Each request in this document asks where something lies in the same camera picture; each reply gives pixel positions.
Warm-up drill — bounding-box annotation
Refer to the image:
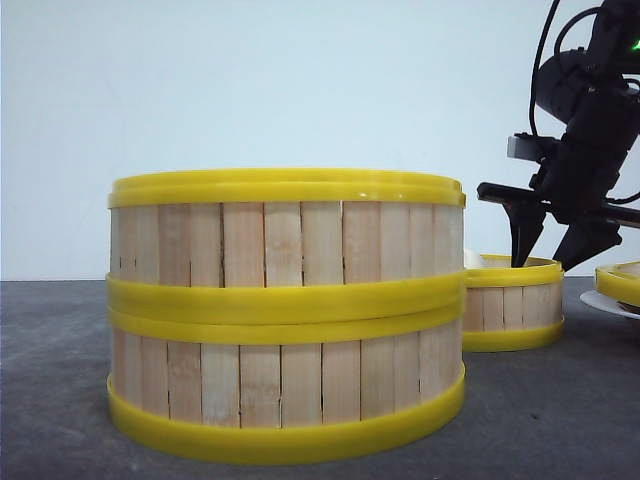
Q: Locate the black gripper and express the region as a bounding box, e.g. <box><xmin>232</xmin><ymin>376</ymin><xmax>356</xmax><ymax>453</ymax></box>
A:
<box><xmin>477</xmin><ymin>139</ymin><xmax>639</xmax><ymax>271</ymax></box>

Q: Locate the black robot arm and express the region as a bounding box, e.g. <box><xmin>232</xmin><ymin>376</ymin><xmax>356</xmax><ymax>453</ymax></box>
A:
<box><xmin>477</xmin><ymin>1</ymin><xmax>639</xmax><ymax>270</ymax></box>

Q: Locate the white plate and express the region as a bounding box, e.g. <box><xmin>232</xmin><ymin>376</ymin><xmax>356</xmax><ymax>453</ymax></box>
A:
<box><xmin>580</xmin><ymin>290</ymin><xmax>639</xmax><ymax>321</ymax></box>

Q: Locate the yellow rimmed woven steamer lid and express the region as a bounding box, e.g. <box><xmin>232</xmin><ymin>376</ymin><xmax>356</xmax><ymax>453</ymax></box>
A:
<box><xmin>595</xmin><ymin>261</ymin><xmax>639</xmax><ymax>314</ymax></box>

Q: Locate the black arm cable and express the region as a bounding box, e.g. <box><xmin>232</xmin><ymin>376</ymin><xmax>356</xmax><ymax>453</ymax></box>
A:
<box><xmin>525</xmin><ymin>0</ymin><xmax>609</xmax><ymax>139</ymax></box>

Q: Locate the bamboo steamer basket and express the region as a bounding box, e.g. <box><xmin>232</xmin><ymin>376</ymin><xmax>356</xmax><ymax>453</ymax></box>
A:
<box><xmin>107</xmin><ymin>303</ymin><xmax>465</xmax><ymax>465</ymax></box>
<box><xmin>109</xmin><ymin>169</ymin><xmax>465</xmax><ymax>324</ymax></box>
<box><xmin>462</xmin><ymin>254</ymin><xmax>564</xmax><ymax>352</ymax></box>

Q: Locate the large white bun right basket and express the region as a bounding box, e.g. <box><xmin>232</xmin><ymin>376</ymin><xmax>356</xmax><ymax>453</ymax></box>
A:
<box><xmin>463</xmin><ymin>248</ymin><xmax>485</xmax><ymax>270</ymax></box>

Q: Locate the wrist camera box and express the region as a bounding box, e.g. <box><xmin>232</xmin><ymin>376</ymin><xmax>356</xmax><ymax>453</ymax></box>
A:
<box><xmin>507</xmin><ymin>133</ymin><xmax>558</xmax><ymax>163</ymax></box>

